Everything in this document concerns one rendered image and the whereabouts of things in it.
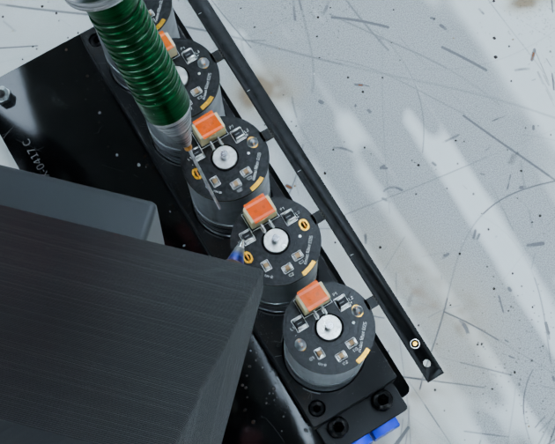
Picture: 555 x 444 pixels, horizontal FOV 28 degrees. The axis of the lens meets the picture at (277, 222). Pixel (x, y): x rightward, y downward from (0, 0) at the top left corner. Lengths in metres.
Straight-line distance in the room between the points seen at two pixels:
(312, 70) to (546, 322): 0.12
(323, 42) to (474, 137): 0.06
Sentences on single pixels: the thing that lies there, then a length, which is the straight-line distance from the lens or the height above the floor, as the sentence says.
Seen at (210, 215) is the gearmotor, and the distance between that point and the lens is 0.33.
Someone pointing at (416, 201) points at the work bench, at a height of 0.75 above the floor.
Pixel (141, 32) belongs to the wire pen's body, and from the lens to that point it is 0.22.
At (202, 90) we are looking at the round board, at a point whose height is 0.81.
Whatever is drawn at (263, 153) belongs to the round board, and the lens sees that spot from 0.31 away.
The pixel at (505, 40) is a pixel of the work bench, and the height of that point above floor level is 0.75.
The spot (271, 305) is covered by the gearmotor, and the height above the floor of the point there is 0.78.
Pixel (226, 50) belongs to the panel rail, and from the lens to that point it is 0.32.
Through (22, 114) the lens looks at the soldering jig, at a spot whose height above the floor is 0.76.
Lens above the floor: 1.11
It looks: 75 degrees down
